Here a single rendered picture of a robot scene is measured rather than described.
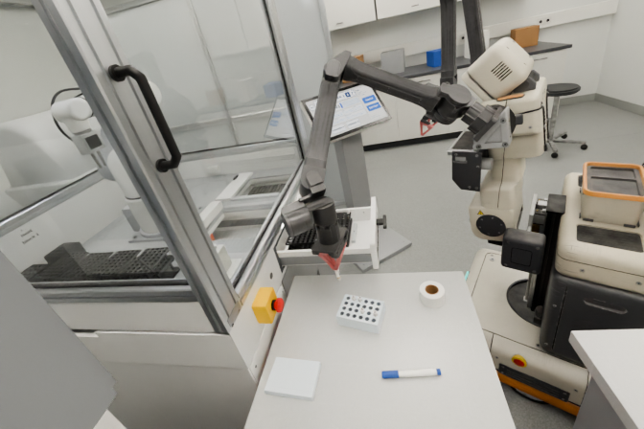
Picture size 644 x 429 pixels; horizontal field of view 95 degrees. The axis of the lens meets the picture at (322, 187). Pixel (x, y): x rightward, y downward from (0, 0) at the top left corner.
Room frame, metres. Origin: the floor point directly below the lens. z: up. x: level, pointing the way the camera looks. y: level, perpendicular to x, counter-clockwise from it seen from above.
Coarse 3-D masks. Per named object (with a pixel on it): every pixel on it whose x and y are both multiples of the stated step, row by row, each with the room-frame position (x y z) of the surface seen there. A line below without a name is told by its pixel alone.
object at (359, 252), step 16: (352, 208) 1.00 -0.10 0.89; (368, 208) 0.98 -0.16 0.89; (352, 224) 0.98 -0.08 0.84; (368, 224) 0.95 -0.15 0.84; (288, 240) 0.97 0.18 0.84; (368, 240) 0.85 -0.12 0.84; (288, 256) 0.82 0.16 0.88; (304, 256) 0.81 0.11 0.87; (352, 256) 0.76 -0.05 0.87; (368, 256) 0.74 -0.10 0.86
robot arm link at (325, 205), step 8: (320, 200) 0.60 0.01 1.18; (328, 200) 0.60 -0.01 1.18; (312, 208) 0.58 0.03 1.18; (320, 208) 0.58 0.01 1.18; (328, 208) 0.58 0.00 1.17; (312, 216) 0.58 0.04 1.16; (320, 216) 0.58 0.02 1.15; (328, 216) 0.58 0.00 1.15; (336, 216) 0.60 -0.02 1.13; (320, 224) 0.58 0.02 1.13; (328, 224) 0.58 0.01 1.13
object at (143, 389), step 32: (288, 288) 0.82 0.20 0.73; (256, 352) 0.55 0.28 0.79; (128, 384) 0.62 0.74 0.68; (160, 384) 0.59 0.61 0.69; (192, 384) 0.56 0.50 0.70; (224, 384) 0.53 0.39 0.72; (256, 384) 0.50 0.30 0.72; (128, 416) 0.66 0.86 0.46; (160, 416) 0.62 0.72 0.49; (192, 416) 0.58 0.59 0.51; (224, 416) 0.55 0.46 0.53
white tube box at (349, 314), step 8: (344, 296) 0.66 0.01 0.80; (344, 304) 0.64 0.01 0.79; (352, 304) 0.64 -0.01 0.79; (360, 304) 0.62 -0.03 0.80; (368, 304) 0.62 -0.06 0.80; (376, 304) 0.61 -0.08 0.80; (344, 312) 0.61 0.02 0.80; (352, 312) 0.60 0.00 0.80; (368, 312) 0.59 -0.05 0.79; (384, 312) 0.60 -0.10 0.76; (344, 320) 0.59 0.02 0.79; (352, 320) 0.58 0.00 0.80; (360, 320) 0.57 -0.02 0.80; (368, 320) 0.57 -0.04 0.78; (376, 320) 0.56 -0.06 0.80; (360, 328) 0.57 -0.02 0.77; (368, 328) 0.55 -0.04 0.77; (376, 328) 0.54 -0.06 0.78
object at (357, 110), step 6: (348, 108) 1.87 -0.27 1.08; (354, 108) 1.87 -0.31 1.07; (360, 108) 1.88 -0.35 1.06; (336, 114) 1.82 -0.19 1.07; (342, 114) 1.83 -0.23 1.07; (348, 114) 1.84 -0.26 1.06; (354, 114) 1.84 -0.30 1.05; (360, 114) 1.85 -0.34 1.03; (336, 120) 1.79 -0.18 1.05; (342, 120) 1.80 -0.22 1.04; (348, 120) 1.81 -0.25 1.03
